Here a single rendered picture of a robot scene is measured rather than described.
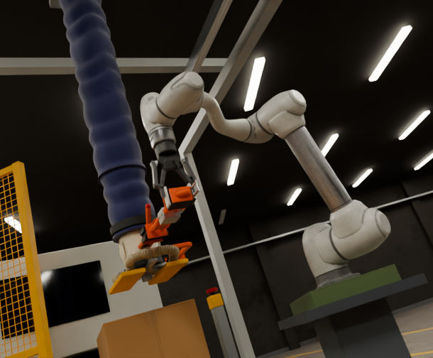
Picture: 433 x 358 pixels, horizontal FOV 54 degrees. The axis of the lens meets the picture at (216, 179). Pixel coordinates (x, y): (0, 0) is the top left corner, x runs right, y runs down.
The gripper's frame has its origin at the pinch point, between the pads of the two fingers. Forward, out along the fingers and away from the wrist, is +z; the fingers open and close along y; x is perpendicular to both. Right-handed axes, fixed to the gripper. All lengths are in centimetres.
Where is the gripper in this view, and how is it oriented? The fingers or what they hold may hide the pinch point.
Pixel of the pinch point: (179, 197)
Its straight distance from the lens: 144.8
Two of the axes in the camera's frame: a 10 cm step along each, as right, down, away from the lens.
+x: 3.5, -4.4, -8.3
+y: -8.9, 1.2, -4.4
